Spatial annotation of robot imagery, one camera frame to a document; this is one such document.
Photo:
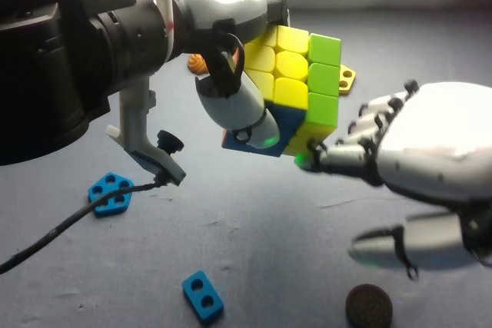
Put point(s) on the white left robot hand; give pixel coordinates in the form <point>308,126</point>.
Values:
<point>230,1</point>

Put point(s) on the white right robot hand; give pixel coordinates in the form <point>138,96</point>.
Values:
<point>434,140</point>

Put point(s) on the Rubik's cube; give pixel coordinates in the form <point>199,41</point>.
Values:
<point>292,67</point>

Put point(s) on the orange swirl toy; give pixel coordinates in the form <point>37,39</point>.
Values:
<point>196,63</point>

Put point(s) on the yellow pentagon block with holes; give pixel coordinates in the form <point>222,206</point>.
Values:
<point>353,79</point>

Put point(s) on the chocolate sandwich cookie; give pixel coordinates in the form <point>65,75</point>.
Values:
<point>369,305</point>

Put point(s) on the grey table cloth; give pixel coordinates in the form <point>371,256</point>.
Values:
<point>269,228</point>

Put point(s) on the blue pentagon block with holes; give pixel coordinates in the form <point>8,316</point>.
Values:
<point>111,211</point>

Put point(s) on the blue two-hole block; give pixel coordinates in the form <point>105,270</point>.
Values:
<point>203,292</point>

